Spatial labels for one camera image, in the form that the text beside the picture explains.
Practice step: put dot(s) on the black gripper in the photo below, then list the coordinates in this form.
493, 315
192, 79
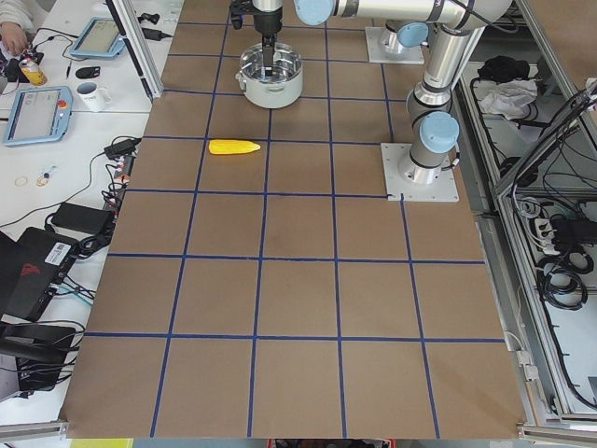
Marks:
268, 20

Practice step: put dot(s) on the blue teach pendant far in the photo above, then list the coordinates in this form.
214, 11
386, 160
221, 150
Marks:
99, 40

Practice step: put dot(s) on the person's hand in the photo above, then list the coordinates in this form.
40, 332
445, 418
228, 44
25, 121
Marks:
14, 38

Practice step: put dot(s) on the white mug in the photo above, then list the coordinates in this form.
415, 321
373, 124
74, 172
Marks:
95, 98

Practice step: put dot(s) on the black computer mouse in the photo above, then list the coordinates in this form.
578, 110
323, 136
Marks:
88, 72

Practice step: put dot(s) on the black and white cloth pile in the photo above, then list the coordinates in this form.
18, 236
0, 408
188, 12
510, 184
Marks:
513, 92

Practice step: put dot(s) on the blue teach pendant near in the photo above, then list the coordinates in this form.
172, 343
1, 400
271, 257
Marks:
39, 115

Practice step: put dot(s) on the aluminium frame post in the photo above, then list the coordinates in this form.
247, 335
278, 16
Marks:
123, 14

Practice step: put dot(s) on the yellow corn cob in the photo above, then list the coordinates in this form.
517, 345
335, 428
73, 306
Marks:
232, 147

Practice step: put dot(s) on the white cooking pot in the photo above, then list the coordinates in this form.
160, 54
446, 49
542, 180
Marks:
279, 89

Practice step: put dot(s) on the black laptop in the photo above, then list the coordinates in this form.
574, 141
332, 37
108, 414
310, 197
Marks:
30, 269

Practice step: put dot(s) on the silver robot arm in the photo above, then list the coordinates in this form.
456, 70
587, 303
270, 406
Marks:
435, 130

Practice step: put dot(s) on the blue teach pendant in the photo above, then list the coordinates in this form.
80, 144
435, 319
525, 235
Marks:
39, 115
99, 40

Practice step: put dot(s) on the black power adapter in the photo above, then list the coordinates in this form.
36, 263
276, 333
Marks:
121, 148

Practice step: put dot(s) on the black power brick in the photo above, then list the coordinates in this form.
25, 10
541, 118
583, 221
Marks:
81, 218

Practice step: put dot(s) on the power strip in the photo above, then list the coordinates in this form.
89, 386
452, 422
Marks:
119, 172

